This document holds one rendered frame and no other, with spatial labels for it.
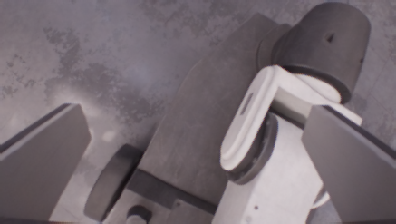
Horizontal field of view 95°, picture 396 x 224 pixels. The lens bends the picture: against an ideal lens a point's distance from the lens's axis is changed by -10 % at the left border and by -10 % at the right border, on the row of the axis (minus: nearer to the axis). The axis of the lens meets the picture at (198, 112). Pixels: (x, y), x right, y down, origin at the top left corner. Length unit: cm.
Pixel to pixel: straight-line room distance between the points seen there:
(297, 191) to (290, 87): 16
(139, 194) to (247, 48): 42
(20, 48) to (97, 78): 28
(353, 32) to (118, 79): 60
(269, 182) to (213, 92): 25
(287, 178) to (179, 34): 54
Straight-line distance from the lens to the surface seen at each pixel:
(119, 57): 69
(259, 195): 32
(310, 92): 37
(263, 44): 52
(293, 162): 33
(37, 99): 77
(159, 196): 46
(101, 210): 50
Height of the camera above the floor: 63
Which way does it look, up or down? 83 degrees down
